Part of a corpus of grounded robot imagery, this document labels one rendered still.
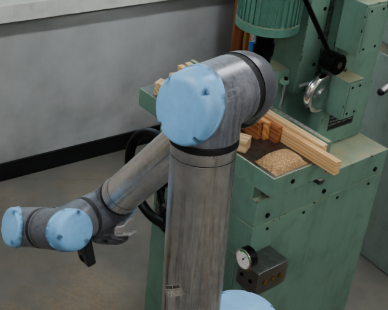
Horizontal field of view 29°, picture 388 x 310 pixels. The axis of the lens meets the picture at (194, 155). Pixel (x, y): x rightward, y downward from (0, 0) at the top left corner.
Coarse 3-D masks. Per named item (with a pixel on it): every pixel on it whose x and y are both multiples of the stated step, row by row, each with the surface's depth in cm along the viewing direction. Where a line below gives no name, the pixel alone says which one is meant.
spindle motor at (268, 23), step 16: (240, 0) 200; (256, 0) 195; (272, 0) 193; (288, 0) 194; (240, 16) 201; (256, 16) 197; (272, 16) 196; (288, 16) 196; (256, 32) 198; (272, 32) 197; (288, 32) 199
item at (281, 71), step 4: (272, 60) 219; (272, 64) 216; (276, 64) 216; (280, 64) 217; (276, 68) 214; (280, 68) 214; (284, 68) 214; (288, 68) 215; (276, 72) 212; (280, 72) 213; (284, 72) 214; (288, 72) 216; (276, 76) 213; (280, 76) 214; (284, 76) 215; (280, 84) 216; (280, 88) 217
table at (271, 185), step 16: (144, 96) 232; (256, 144) 210; (272, 144) 211; (240, 160) 204; (304, 160) 205; (240, 176) 205; (256, 176) 200; (272, 176) 196; (288, 176) 198; (304, 176) 204; (320, 176) 209; (272, 192) 197
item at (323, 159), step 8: (272, 120) 215; (288, 136) 209; (296, 136) 208; (288, 144) 210; (296, 144) 207; (304, 144) 205; (312, 144) 205; (304, 152) 206; (312, 152) 203; (320, 152) 202; (312, 160) 204; (320, 160) 202; (328, 160) 200; (336, 160) 199; (328, 168) 200; (336, 168) 199
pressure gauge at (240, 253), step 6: (246, 246) 204; (240, 252) 204; (246, 252) 202; (252, 252) 202; (240, 258) 205; (246, 258) 203; (252, 258) 202; (240, 264) 206; (246, 264) 203; (252, 264) 202; (246, 270) 207
